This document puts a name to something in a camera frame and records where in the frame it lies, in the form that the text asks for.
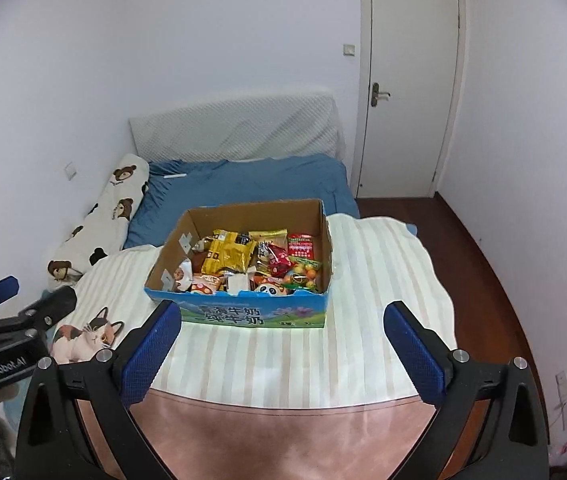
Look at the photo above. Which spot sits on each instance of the bear print long pillow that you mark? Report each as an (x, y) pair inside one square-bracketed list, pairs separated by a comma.
[(108, 215)]

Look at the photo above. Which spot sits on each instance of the blue bed sheet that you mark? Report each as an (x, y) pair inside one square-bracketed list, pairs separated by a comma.
[(253, 180)]

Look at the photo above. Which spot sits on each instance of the long red snack packet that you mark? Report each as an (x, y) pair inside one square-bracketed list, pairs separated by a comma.
[(301, 246)]

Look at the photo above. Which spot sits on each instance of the golden snack packet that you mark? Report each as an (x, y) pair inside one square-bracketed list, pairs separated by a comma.
[(268, 235)]

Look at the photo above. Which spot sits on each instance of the white door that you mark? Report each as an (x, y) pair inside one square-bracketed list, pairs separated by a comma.
[(408, 35)]

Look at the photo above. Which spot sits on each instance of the white light switch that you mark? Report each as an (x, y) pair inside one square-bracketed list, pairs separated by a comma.
[(349, 50)]

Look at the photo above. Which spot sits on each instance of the green fruit candy bag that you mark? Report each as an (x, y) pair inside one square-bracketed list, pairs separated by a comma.
[(306, 272)]

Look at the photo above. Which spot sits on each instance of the blue printed cardboard box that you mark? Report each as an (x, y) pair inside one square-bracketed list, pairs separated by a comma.
[(243, 312)]

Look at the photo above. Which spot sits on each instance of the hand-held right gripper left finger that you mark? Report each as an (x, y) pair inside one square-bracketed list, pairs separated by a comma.
[(151, 355)]

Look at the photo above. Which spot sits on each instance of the yellow snack packet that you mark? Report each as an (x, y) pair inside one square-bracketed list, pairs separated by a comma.
[(226, 257)]

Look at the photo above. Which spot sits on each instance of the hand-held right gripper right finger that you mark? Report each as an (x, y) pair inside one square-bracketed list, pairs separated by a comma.
[(418, 355)]

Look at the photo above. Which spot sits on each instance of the small white stick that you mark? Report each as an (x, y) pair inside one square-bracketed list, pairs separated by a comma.
[(175, 176)]

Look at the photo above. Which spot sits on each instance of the striped cat print blanket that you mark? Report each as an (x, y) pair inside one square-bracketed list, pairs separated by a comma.
[(363, 270)]

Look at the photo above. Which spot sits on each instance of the grey headboard cushion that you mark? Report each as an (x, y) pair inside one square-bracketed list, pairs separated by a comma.
[(238, 125)]

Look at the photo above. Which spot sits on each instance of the orange panda snack packet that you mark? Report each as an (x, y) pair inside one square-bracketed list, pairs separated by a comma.
[(269, 288)]

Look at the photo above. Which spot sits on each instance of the mushroom print snack packet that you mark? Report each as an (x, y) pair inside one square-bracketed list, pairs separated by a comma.
[(203, 287)]

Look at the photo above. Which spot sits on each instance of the red triangular snack packet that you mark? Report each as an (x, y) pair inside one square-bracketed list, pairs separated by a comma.
[(277, 260)]

